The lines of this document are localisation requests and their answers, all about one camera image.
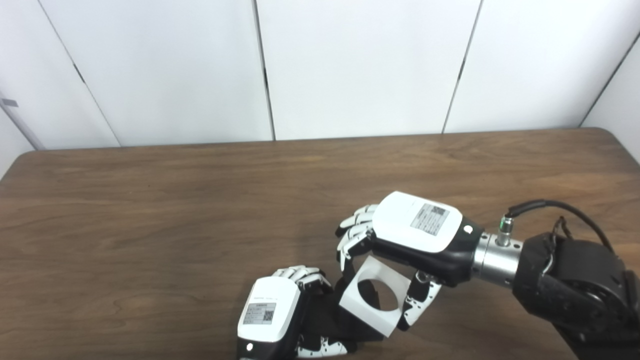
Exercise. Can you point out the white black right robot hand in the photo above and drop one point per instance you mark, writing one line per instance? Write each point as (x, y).
(415, 225)

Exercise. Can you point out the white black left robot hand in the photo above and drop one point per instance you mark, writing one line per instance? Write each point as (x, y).
(270, 310)

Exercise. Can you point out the black peg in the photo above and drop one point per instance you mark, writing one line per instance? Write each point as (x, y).
(325, 315)

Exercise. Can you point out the white square piece with hole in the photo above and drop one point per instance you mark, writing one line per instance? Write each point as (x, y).
(357, 307)

